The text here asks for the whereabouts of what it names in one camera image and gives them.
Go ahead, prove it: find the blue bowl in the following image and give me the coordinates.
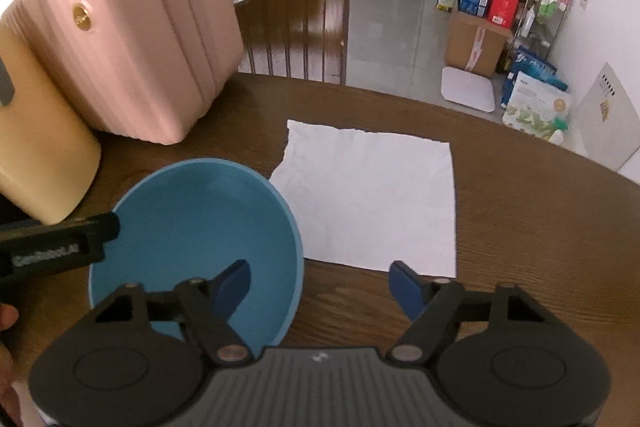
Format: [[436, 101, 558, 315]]
[[88, 158, 304, 355]]

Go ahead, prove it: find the pink suitcase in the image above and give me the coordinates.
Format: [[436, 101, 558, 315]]
[[2, 0, 244, 145]]

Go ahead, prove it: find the green white package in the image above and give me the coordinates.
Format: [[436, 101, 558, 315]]
[[502, 72, 572, 144]]

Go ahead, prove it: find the yellow thermos jug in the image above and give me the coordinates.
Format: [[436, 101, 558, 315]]
[[1, 26, 101, 225]]

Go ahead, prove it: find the white paper napkin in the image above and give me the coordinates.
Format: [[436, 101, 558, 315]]
[[270, 120, 457, 277]]

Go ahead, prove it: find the wire storage rack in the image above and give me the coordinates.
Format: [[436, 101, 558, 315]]
[[513, 0, 573, 60]]

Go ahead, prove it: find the person's left hand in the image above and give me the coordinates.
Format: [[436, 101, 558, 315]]
[[0, 303, 23, 426]]

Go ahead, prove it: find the white floor scale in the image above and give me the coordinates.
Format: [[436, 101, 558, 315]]
[[440, 66, 496, 114]]

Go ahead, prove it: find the cardboard box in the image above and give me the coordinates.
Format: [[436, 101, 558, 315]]
[[444, 11, 513, 78]]

